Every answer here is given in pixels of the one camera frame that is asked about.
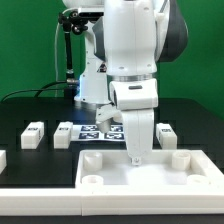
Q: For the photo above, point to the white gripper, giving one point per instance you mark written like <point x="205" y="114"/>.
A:
<point x="138" y="131"/>

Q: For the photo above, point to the white desk top tray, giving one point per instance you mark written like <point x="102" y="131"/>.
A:
<point x="160" y="170"/>

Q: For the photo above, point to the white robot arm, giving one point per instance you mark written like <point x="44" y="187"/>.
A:
<point x="124" y="40"/>

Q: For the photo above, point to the fiducial marker sheet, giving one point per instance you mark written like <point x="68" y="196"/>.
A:
<point x="91" y="133"/>

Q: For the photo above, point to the white front fence bar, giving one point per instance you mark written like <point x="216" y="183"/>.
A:
<point x="62" y="202"/>

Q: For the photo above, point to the white left fence block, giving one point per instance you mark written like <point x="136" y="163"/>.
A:
<point x="3" y="162"/>

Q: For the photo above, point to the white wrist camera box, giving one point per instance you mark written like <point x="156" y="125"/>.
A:
<point x="127" y="96"/>

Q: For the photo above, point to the black camera on mount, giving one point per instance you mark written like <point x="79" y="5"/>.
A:
<point x="91" y="15"/>

